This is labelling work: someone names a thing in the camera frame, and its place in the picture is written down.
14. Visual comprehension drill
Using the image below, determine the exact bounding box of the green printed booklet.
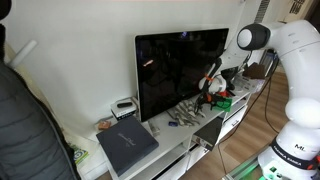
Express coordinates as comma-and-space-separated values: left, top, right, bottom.
71, 146, 90, 165

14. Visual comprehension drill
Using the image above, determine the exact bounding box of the white television cabinet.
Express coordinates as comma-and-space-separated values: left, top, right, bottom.
78, 88, 253, 180

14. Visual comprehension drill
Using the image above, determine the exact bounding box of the white printed cardboard box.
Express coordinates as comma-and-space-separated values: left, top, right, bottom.
233, 75, 266, 95

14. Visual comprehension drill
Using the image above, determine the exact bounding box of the black flat screen television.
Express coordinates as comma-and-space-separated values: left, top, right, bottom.
134, 28, 230, 123

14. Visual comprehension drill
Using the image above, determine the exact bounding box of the white set-top box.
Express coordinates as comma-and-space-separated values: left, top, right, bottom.
110, 99, 138, 121

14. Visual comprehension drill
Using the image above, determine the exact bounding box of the dark blue book box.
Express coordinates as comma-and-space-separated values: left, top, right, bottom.
95, 115, 160, 177

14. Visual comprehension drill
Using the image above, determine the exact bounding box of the small brown object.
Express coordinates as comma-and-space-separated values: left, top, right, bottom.
97, 119, 113, 131

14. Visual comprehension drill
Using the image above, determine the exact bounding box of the person in grey jacket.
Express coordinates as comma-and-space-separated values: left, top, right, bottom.
0, 0, 80, 180

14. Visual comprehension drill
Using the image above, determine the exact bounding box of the green plastic block bin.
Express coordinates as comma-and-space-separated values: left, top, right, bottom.
210, 96, 234, 113

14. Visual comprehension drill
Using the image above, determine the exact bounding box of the white louvred vent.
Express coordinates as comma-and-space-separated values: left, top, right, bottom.
254, 0, 271, 24

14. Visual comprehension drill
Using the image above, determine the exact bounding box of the white tube roll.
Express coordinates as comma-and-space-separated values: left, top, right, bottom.
7, 39, 38, 69

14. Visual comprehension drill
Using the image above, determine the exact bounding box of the dark grey box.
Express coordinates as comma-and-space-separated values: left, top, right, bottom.
192, 116, 224, 152

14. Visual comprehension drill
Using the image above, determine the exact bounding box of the grey white striped cloth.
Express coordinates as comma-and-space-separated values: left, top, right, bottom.
165, 99, 208, 128

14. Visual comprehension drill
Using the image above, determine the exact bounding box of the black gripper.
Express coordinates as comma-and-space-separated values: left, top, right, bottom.
194, 90, 231, 113

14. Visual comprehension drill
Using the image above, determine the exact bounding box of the green lit robot platform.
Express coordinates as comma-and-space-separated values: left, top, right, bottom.
222, 155, 268, 180

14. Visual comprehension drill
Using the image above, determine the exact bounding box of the black remote control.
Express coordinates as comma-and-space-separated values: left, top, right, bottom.
116, 101, 134, 109

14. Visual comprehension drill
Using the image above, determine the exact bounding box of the black floor cable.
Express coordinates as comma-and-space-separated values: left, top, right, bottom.
216, 66, 282, 176

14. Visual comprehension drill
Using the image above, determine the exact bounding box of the white drawer metal handle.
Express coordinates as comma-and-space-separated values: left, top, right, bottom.
219, 105, 249, 138

